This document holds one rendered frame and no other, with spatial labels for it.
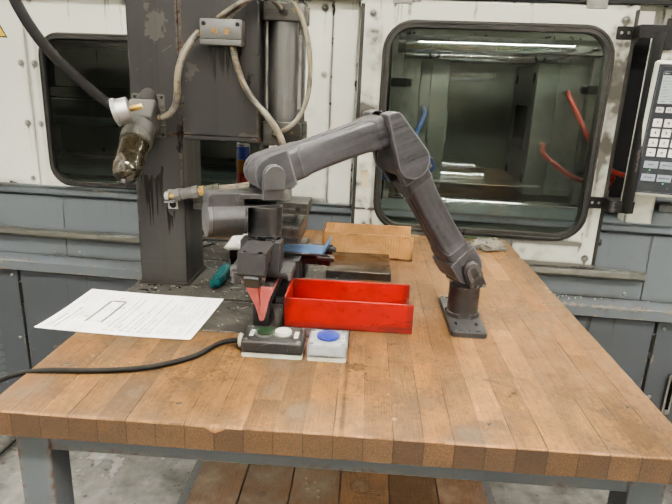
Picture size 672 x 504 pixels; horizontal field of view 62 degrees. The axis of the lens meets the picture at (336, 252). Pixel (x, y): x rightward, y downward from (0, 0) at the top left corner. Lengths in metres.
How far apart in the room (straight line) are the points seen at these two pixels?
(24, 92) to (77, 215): 0.45
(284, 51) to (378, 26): 0.64
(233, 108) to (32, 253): 1.33
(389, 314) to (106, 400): 0.51
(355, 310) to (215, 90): 0.54
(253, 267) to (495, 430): 0.42
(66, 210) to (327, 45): 1.10
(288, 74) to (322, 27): 0.68
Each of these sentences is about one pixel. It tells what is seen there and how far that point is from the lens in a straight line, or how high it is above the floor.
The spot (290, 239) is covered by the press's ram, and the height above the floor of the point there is 1.03.
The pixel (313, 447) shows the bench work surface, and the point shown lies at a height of 0.88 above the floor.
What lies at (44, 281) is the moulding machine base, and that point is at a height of 0.61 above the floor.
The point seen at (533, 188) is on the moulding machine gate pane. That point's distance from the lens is 1.89.
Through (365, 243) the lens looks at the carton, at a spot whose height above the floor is 0.94.
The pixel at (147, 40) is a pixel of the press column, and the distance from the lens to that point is 1.27.
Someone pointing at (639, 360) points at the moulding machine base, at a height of 0.50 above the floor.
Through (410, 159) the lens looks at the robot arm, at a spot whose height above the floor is 1.24.
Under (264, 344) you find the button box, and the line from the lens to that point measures 0.97.
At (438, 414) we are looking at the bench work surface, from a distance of 0.85.
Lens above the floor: 1.35
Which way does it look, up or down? 16 degrees down
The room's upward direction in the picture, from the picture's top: 2 degrees clockwise
